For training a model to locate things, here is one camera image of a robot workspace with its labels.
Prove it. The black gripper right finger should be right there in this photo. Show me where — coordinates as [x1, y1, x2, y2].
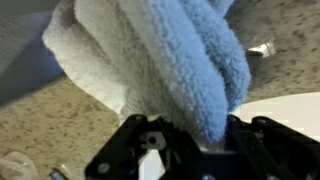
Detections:
[227, 115, 320, 180]

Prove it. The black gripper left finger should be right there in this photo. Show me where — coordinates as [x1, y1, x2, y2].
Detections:
[84, 114, 200, 180]

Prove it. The white terry towel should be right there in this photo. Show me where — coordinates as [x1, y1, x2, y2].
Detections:
[43, 0, 251, 148]

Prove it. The white oval sink basin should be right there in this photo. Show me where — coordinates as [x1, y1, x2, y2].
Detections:
[233, 92, 320, 141]

